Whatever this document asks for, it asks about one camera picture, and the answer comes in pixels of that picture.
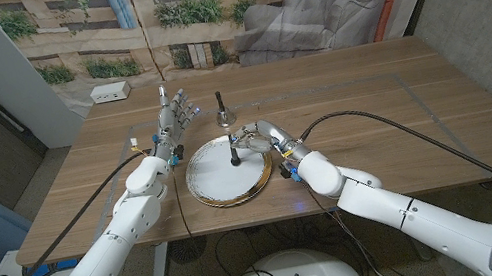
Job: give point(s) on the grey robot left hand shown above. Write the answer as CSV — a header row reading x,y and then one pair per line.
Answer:
x,y
168,123

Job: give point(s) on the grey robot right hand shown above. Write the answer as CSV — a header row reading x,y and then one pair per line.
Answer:
x,y
276,137

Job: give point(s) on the black makeup brush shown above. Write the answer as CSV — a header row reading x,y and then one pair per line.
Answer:
x,y
235,161

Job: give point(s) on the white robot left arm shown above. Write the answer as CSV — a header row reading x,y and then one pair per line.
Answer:
x,y
133,219

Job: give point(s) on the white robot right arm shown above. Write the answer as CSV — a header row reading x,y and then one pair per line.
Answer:
x,y
423,218

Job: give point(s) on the white plate gold rim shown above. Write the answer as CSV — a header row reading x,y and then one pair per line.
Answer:
x,y
218,183

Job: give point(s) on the white power strip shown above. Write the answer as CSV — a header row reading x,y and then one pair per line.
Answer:
x,y
110,92

